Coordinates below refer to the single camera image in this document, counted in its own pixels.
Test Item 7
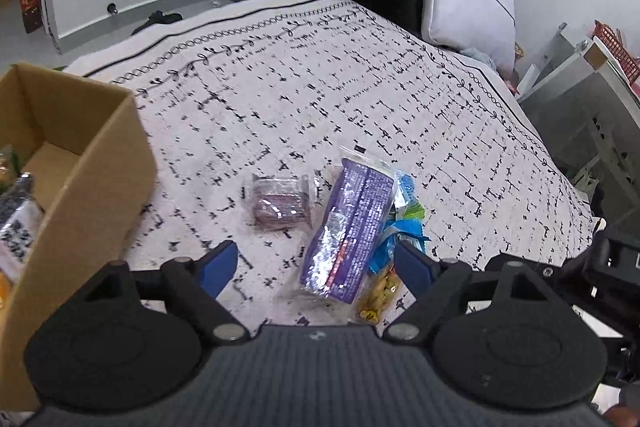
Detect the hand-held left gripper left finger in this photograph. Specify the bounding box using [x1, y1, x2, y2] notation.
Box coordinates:
[82, 241, 250, 344]

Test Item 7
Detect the blue candy packet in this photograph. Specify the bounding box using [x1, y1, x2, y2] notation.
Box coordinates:
[395, 174, 419, 208]
[371, 222, 431, 274]

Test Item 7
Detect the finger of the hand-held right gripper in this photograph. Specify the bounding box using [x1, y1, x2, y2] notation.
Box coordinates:
[524, 263, 568, 297]

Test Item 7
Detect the brown cardboard box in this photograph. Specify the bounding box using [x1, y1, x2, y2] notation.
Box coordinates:
[0, 63, 158, 410]

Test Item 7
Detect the white desk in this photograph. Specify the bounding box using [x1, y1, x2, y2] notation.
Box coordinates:
[517, 24, 640, 190]

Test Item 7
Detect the pair of black slippers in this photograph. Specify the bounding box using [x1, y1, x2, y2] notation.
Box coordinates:
[132, 11, 184, 36]

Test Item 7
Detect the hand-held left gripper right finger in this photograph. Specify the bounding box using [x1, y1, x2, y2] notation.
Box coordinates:
[382, 241, 556, 347]

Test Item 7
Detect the yellow snack packet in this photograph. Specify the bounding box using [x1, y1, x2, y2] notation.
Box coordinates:
[356, 264, 404, 326]

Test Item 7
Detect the white packet black print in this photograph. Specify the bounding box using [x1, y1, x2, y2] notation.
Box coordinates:
[0, 174, 45, 279]

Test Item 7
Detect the clear packet brown snack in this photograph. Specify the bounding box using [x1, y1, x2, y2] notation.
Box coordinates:
[250, 174, 319, 231]

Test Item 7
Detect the green candy packet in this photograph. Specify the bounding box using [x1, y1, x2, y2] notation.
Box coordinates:
[399, 202, 427, 222]

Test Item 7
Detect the white black patterned blanket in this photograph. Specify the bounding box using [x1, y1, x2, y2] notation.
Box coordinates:
[60, 0, 601, 343]

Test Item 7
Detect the light blue cloth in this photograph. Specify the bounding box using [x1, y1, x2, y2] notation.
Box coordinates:
[460, 47, 499, 70]

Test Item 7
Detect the red woven basket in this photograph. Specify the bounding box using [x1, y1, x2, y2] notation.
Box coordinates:
[592, 21, 640, 86]

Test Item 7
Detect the purple snack packet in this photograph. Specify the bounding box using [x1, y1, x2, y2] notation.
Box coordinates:
[299, 157, 397, 306]

